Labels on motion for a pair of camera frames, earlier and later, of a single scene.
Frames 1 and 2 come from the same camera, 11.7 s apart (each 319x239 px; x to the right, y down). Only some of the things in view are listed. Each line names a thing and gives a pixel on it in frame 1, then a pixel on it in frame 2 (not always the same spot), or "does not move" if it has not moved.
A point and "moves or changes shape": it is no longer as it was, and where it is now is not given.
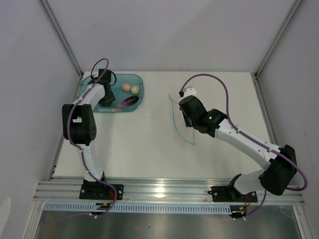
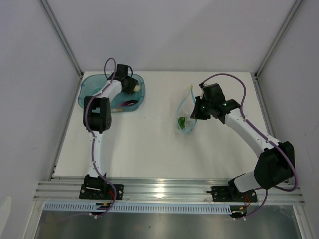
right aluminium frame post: [278, 38] does not move
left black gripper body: [109, 97] → [131, 84]
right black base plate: [229, 194] does not move
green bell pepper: [106, 104] moves or changes shape
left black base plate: [96, 190] does not move
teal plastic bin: [128, 90] does not move
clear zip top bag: [187, 132] moves or changes shape
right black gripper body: [189, 122] → [202, 110]
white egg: [134, 89] does not move
